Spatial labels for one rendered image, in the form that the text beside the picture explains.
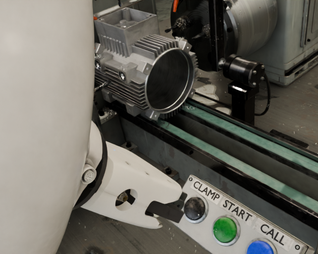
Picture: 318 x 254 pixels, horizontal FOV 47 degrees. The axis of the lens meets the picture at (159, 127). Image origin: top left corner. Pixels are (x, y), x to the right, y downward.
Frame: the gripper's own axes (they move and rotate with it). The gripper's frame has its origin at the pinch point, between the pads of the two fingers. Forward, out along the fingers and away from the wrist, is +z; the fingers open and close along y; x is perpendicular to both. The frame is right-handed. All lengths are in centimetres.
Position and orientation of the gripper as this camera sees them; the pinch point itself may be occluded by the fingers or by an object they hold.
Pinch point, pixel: (168, 199)
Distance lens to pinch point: 43.2
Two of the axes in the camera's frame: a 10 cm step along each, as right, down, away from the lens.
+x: -5.0, 8.7, -0.2
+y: -6.6, -3.7, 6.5
